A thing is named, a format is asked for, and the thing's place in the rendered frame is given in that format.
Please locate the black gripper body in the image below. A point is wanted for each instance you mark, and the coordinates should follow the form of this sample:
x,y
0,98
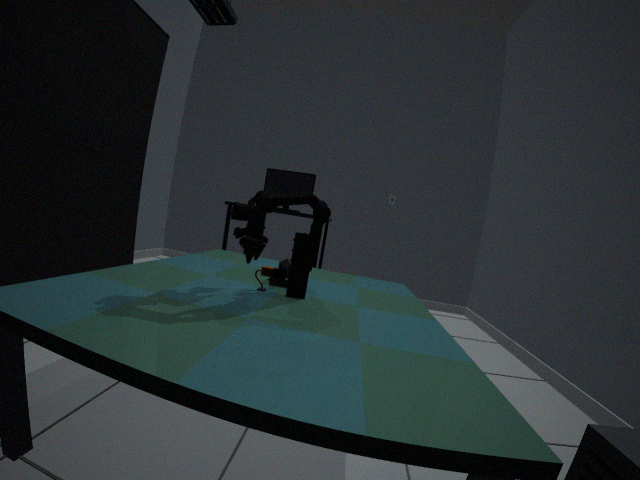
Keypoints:
x,y
255,235

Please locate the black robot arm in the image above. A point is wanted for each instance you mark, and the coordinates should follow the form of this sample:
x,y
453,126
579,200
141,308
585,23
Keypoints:
x,y
266,200

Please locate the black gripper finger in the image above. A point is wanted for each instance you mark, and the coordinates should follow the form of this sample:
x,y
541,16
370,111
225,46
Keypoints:
x,y
259,251
249,252

